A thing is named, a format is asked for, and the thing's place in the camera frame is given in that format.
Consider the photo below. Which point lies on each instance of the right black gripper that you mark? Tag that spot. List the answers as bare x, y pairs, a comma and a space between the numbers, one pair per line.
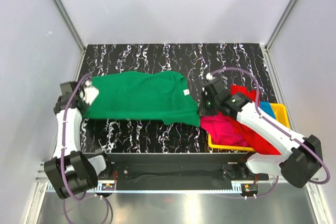
205, 97

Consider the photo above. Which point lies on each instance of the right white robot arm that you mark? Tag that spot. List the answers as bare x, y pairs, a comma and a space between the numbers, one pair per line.
299, 158

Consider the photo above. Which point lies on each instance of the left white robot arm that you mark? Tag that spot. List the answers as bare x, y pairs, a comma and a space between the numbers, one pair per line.
71, 140

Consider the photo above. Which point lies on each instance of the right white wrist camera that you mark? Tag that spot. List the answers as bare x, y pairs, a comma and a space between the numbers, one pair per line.
210, 78

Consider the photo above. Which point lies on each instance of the left aluminium frame post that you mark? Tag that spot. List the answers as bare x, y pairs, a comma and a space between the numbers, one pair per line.
69, 24

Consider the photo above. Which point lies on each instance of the yellow plastic bin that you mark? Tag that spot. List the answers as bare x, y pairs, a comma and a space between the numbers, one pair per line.
281, 116

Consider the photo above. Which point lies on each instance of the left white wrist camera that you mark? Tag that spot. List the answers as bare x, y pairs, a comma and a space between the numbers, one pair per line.
90, 92

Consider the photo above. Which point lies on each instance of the right aluminium frame post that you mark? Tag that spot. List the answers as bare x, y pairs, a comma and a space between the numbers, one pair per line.
281, 22

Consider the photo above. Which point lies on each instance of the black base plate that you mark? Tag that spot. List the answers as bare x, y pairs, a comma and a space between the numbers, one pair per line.
178, 173

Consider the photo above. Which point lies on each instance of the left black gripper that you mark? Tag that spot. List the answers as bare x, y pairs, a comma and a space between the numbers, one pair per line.
86, 105

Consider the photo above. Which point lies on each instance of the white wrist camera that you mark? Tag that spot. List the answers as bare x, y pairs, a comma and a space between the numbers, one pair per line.
210, 78
90, 92

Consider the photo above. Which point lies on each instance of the red t shirt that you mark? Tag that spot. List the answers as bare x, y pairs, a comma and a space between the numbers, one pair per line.
253, 139

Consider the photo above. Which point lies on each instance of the blue t shirt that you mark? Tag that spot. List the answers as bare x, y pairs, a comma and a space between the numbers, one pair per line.
266, 107

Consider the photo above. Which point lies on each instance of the magenta t shirt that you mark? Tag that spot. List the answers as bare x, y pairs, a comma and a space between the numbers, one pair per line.
220, 128

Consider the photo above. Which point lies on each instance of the aluminium frame post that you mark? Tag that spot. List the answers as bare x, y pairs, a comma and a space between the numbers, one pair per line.
69, 24
281, 22

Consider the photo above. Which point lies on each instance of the green t shirt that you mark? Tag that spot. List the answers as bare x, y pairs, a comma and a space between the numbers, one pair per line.
134, 95

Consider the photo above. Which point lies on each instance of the aluminium front rail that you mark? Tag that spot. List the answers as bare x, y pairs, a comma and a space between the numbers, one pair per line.
173, 173

